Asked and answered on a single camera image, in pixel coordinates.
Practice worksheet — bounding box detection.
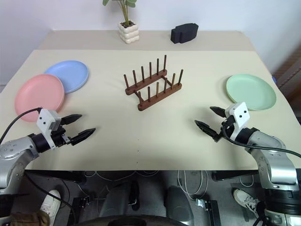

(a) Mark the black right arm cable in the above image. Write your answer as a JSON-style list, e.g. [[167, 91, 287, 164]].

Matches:
[[222, 126, 301, 159]]

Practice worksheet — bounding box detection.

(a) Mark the black table frame bar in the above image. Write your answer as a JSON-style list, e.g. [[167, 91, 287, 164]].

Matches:
[[24, 169, 87, 185], [211, 169, 260, 182]]

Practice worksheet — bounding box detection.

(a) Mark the green leafy plant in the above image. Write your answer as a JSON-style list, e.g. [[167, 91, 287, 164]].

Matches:
[[102, 0, 140, 27]]

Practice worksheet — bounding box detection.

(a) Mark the red plastic plate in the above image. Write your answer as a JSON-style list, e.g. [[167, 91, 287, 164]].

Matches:
[[14, 74, 65, 123]]

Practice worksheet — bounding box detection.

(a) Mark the cream bubble plant pot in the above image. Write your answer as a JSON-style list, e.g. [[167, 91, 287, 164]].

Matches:
[[118, 21, 140, 45]]

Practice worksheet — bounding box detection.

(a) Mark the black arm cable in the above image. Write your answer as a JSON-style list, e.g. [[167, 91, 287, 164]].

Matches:
[[0, 107, 43, 145], [222, 126, 301, 159]]

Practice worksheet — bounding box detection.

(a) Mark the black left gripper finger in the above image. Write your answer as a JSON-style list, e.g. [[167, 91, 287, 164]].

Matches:
[[61, 114, 83, 126], [70, 128, 96, 145]]

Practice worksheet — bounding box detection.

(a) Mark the thin black cable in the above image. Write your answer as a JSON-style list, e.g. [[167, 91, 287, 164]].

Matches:
[[24, 173, 77, 226]]

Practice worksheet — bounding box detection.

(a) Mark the black foam block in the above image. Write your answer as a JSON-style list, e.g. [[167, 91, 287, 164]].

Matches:
[[170, 22, 199, 45]]

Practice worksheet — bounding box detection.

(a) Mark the metal bracket on black base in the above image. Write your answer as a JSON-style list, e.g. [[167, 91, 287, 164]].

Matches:
[[195, 198, 221, 226]]

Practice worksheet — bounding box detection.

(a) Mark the white cable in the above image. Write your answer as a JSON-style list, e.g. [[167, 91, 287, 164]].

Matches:
[[177, 169, 210, 196]]

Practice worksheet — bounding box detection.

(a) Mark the green plastic plate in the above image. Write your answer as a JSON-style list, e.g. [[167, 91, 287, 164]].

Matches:
[[225, 74, 277, 112]]

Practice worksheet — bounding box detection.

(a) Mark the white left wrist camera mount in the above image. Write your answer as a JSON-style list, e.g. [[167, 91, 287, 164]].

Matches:
[[36, 108, 63, 149]]

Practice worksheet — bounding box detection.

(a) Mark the wooden dish rack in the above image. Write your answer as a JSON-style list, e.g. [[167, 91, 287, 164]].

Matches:
[[123, 54, 184, 112]]

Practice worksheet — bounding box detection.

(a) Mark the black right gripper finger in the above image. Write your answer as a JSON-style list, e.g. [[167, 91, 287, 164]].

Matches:
[[209, 106, 229, 119], [194, 120, 222, 143]]

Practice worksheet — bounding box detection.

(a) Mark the white sneaker with dark laces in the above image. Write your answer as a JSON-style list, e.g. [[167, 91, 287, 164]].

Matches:
[[233, 188, 262, 219]]

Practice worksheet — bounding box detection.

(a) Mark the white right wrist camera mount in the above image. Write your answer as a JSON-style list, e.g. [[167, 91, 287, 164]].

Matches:
[[225, 102, 251, 142]]

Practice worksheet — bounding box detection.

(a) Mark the small black metal bracket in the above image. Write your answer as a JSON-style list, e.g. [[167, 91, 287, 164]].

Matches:
[[71, 195, 92, 214]]

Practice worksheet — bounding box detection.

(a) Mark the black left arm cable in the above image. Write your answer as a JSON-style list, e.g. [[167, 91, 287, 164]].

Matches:
[[0, 107, 43, 145]]

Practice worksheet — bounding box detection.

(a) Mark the grey rounded robot shape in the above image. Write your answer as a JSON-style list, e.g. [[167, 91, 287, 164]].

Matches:
[[100, 180, 166, 221]]

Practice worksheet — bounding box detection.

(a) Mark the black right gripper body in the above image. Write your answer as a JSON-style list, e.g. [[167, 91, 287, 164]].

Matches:
[[220, 116, 236, 134]]

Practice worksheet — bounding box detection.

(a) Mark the brown wooden furniture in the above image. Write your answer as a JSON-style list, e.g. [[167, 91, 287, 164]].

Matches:
[[273, 46, 301, 102]]

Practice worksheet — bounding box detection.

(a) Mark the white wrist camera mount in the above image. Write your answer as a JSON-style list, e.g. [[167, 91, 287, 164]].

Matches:
[[36, 108, 63, 149], [225, 102, 251, 142]]

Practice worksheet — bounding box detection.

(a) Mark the blue plastic plate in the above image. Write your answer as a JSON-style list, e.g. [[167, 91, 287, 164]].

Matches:
[[44, 60, 90, 94]]

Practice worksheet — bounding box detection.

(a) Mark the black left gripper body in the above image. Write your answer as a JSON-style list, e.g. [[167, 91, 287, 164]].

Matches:
[[50, 125, 72, 148]]

